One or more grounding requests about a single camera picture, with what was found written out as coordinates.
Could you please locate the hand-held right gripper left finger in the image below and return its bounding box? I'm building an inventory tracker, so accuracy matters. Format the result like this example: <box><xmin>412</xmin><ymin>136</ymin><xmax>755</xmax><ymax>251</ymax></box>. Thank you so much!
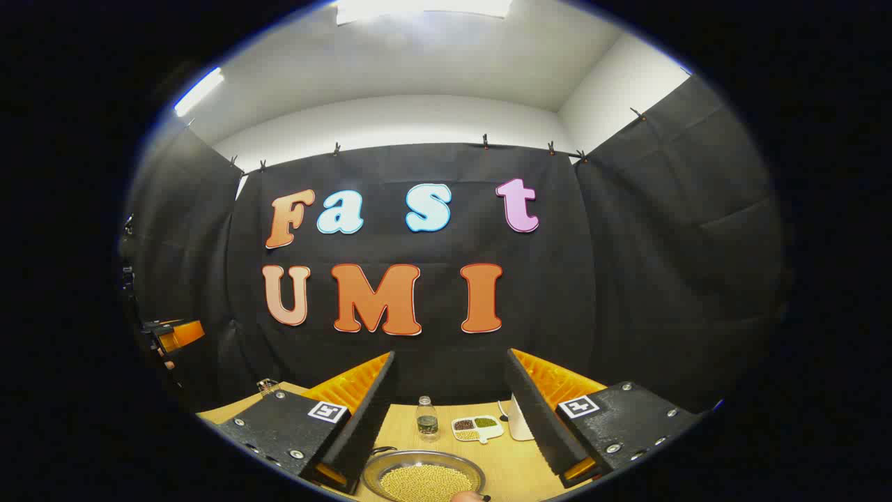
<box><xmin>216</xmin><ymin>351</ymin><xmax>398</xmax><ymax>496</ymax></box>

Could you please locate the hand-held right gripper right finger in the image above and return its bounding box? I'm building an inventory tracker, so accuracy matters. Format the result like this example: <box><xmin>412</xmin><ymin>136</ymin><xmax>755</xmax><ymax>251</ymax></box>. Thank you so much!
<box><xmin>503</xmin><ymin>347</ymin><xmax>702</xmax><ymax>489</ymax></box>

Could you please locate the steel pot with black handles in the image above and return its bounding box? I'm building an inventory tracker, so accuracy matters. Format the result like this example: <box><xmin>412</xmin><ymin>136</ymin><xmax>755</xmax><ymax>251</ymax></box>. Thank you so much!
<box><xmin>362</xmin><ymin>445</ymin><xmax>486</xmax><ymax>502</ymax></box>

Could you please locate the white toaster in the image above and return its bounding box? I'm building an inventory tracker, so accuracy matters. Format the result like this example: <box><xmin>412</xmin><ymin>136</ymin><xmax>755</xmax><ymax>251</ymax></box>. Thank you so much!
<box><xmin>509</xmin><ymin>393</ymin><xmax>536</xmax><ymax>441</ymax></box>

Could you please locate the white divided bean dish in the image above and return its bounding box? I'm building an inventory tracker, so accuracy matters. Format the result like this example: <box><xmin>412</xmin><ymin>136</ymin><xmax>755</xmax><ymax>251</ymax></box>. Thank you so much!
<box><xmin>452</xmin><ymin>415</ymin><xmax>505</xmax><ymax>445</ymax></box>

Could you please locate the clear plastic water bottle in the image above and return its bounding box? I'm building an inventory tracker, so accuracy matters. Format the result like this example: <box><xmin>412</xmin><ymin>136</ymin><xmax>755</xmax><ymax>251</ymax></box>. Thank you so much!
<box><xmin>416</xmin><ymin>395</ymin><xmax>440</xmax><ymax>441</ymax></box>

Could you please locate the pile of soybeans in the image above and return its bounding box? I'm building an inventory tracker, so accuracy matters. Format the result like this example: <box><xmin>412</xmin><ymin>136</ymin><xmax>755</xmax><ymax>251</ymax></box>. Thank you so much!
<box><xmin>380</xmin><ymin>465</ymin><xmax>475</xmax><ymax>502</ymax></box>

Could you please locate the black backdrop cloth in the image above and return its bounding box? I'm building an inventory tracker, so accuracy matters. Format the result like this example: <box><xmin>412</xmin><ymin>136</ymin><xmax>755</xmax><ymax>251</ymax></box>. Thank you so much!
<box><xmin>118</xmin><ymin>73</ymin><xmax>792</xmax><ymax>419</ymax></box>

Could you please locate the small ceiling light strip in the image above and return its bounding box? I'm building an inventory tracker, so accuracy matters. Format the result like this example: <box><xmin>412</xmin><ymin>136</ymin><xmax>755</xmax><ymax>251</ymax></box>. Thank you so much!
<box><xmin>173</xmin><ymin>68</ymin><xmax>225</xmax><ymax>117</ymax></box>

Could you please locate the large ceiling light panel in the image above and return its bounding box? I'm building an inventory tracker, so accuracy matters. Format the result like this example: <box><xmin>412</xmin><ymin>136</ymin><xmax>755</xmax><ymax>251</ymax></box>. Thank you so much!
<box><xmin>334</xmin><ymin>0</ymin><xmax>513</xmax><ymax>26</ymax></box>

